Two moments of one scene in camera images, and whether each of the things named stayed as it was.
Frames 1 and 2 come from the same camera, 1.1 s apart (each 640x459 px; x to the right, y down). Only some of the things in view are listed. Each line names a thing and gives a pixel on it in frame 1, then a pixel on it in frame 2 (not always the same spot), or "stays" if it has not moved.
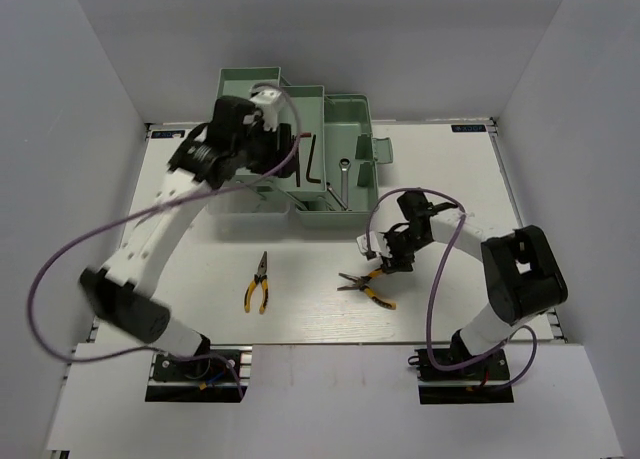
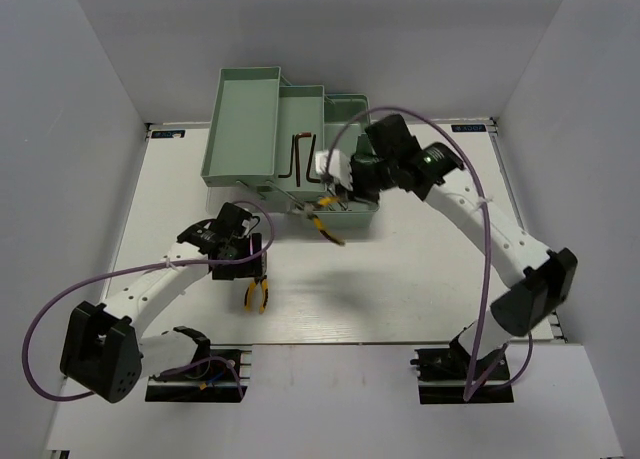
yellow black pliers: [261, 276] stays
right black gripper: [396, 263] → [356, 191]
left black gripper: [284, 140] → [250, 267]
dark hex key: [316, 181] stays
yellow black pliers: [362, 280] → [309, 211]
